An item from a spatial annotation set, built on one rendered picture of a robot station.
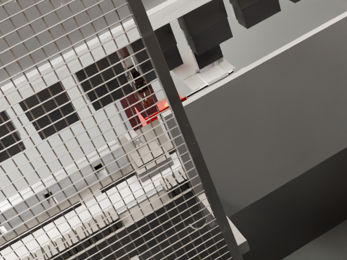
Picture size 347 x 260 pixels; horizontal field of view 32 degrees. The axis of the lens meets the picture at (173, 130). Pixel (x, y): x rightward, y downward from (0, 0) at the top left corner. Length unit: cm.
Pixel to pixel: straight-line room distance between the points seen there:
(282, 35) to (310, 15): 28
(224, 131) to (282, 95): 19
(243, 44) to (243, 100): 269
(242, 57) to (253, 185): 244
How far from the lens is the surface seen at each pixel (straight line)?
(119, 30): 174
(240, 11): 215
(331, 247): 288
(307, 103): 179
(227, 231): 152
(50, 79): 196
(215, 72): 228
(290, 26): 439
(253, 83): 165
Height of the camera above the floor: 224
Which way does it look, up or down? 36 degrees down
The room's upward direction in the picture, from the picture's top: 23 degrees counter-clockwise
